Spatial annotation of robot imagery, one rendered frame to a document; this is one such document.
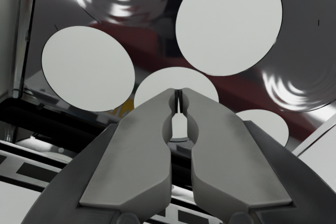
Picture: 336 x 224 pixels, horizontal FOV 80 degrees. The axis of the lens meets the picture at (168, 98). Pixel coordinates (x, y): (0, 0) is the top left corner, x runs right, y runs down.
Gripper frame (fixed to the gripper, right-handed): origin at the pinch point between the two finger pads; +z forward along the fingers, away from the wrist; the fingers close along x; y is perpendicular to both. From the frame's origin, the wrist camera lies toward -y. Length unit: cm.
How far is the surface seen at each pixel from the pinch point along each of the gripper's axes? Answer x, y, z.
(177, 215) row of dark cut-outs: -0.5, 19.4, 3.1
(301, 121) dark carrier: 15.2, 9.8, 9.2
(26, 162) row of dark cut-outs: -16.7, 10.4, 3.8
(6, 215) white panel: -15.6, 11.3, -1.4
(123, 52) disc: -5.5, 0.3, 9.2
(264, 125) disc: 10.8, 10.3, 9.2
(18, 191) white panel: -15.9, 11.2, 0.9
